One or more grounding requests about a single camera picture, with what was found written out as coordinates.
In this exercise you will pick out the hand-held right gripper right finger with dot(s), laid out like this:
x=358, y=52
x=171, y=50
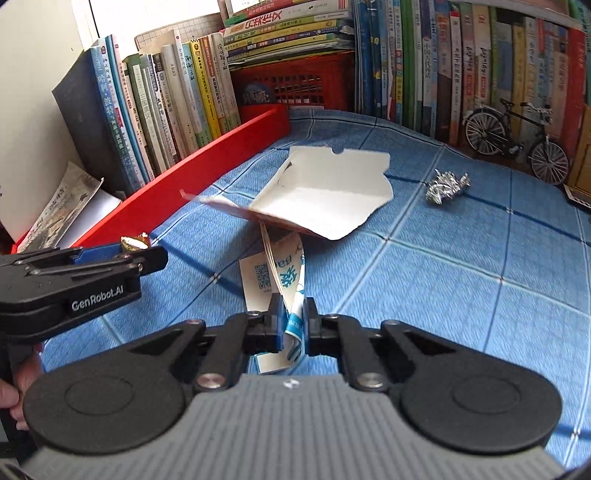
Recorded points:
x=311, y=323

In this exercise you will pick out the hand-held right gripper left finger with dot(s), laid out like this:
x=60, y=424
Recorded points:
x=277, y=323

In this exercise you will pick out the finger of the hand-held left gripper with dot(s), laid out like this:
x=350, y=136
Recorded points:
x=104, y=254
x=147, y=261

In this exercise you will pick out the gold candy wrapper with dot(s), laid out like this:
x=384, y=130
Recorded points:
x=134, y=242

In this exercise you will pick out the blue white paper package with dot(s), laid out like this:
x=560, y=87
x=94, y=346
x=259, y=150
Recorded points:
x=256, y=281

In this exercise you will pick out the short row of upright books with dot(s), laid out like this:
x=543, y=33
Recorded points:
x=152, y=115

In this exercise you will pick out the stack of flat-lying books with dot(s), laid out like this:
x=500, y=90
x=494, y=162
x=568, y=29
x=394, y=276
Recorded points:
x=286, y=32

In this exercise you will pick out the long row of upright books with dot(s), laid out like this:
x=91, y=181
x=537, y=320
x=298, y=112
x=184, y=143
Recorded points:
x=461, y=69

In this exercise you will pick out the person's left hand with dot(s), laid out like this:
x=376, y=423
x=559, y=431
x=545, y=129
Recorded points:
x=30, y=374

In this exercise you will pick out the illustrated paperback book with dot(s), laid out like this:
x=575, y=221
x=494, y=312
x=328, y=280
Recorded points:
x=60, y=203

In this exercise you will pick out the red cardboard box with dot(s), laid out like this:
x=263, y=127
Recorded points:
x=207, y=161

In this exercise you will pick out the blue checkered tablecloth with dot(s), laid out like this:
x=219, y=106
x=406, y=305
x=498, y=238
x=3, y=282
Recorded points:
x=438, y=277

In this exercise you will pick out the white torn paper sheet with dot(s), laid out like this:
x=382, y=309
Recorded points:
x=332, y=189

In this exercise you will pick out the crumpled silver foil wrapper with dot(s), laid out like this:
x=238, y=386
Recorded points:
x=445, y=187

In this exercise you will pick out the grey grid-lined board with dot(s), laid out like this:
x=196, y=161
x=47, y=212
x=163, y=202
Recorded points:
x=157, y=39

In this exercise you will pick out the red plastic crate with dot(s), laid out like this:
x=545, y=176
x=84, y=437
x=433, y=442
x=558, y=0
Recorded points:
x=314, y=83

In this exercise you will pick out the miniature black bicycle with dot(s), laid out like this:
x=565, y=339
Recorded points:
x=549, y=161

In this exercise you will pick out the wooden drawer box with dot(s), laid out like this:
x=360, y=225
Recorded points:
x=581, y=161

